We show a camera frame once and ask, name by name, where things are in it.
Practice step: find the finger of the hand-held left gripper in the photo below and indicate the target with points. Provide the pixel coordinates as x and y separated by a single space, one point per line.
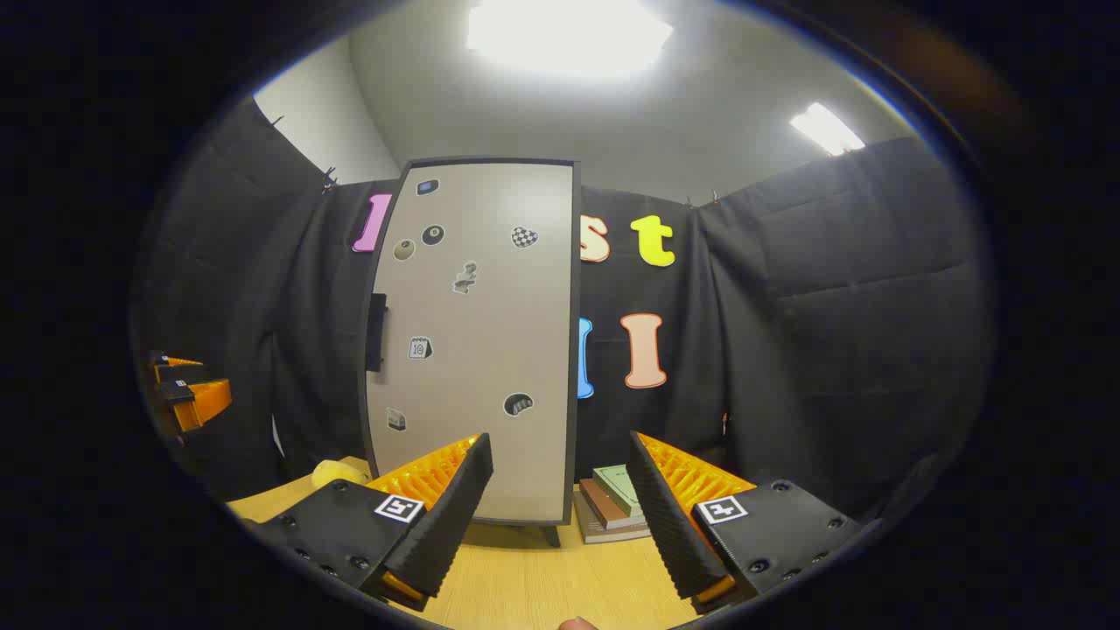
179 366
206 404

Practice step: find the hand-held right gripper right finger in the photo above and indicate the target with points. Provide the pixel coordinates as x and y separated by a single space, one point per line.
665 525

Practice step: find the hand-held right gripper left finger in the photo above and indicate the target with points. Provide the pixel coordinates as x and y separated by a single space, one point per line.
455 516

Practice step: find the beige cabinet door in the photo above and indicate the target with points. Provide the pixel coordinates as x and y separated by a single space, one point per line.
490 350

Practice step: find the dark grey cabinet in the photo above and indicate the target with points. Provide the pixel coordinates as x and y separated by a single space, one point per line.
577 367

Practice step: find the green book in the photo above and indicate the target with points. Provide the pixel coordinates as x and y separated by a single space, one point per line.
617 486

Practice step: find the brown book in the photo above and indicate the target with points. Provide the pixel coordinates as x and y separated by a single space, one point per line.
599 506

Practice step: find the yellow round bun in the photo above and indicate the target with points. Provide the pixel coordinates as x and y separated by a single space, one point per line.
332 472

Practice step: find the black backdrop cloth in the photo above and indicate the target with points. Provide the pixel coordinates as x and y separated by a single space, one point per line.
831 306

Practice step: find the small ceiling light panel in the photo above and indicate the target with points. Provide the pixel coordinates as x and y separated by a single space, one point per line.
827 129

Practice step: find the large ceiling light panel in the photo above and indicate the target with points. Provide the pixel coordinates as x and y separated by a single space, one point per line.
569 35

